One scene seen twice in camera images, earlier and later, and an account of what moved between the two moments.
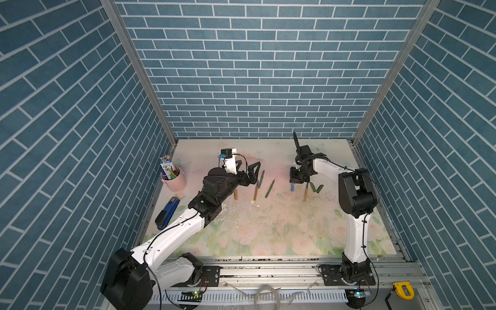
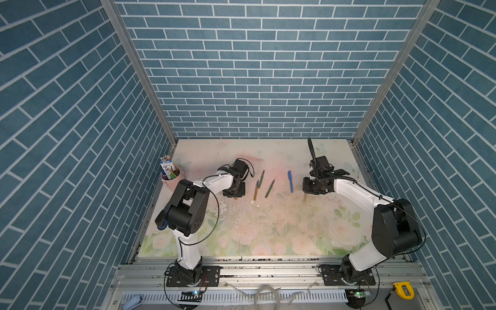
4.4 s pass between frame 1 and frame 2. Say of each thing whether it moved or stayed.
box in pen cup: stayed
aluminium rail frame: stayed
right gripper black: moved
